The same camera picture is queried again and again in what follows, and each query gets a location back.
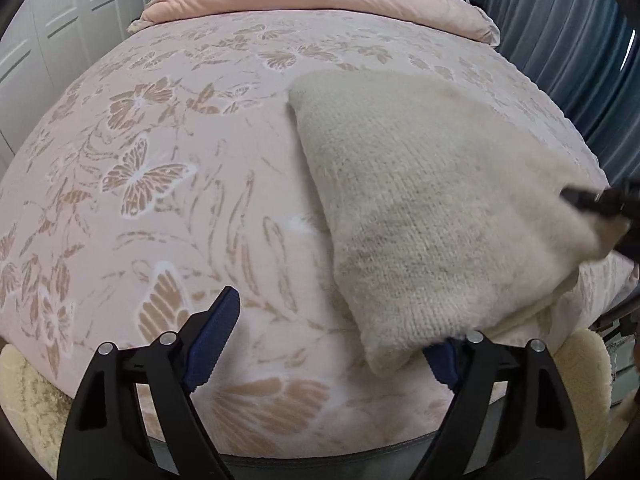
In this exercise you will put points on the pink butterfly bedspread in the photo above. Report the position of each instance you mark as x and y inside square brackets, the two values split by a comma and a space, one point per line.
[172, 168]

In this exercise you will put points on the blue curtain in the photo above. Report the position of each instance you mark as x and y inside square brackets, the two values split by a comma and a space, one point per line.
[585, 55]

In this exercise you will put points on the white wardrobe doors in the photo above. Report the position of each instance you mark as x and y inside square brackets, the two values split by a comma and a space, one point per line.
[48, 44]

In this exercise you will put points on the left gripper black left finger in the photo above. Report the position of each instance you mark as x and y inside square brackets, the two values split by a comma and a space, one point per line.
[132, 416]

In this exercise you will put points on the cream fluffy rug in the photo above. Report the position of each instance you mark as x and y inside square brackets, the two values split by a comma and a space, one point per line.
[585, 369]

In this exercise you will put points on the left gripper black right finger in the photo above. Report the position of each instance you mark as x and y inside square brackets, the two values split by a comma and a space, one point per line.
[537, 435]

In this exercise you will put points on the cream knitted sweater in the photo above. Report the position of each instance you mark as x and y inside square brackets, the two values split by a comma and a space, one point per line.
[444, 216]

